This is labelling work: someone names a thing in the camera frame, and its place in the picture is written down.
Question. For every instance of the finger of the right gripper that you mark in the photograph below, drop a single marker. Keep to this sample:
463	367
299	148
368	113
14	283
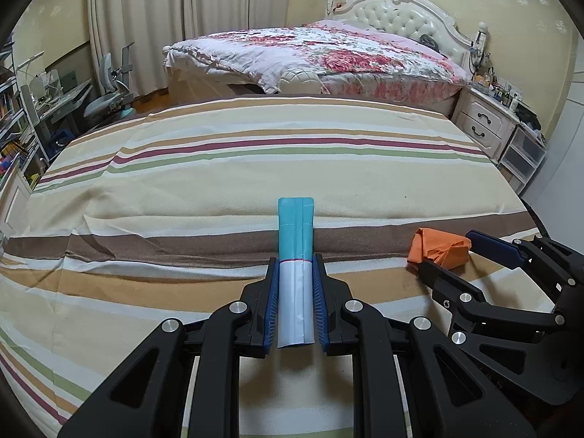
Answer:
459	297
499	251

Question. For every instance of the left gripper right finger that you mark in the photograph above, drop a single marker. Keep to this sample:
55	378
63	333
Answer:
408	378

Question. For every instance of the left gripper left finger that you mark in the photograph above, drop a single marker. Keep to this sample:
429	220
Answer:
183	378

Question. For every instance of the small orange paper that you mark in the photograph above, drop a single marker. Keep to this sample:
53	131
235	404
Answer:
448	250

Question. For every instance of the teal and white sachet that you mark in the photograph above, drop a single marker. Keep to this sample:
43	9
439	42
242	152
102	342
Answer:
295	316

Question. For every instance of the white wardrobe door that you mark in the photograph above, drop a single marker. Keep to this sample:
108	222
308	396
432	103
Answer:
556	193

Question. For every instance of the clear plastic drawer unit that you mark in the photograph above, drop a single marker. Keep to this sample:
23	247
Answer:
522	157

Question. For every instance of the white nightstand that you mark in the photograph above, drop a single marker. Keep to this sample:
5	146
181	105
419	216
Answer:
488	123

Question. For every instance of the striped bed sheet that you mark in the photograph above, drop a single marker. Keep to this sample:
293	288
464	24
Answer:
172	214

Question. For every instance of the pink floral quilt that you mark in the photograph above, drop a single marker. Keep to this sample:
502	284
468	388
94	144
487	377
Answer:
326	57

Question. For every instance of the white tufted bed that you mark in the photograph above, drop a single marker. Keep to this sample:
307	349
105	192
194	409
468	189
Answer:
418	20

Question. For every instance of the bookshelf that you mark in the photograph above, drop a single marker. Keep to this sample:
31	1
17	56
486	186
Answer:
20	143

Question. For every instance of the grey desk chair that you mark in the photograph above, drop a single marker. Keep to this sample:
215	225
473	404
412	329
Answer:
117	100

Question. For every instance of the desk with clutter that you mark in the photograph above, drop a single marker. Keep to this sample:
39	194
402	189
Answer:
47	108

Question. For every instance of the beige curtain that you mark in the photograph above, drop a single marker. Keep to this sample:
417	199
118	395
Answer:
145	26

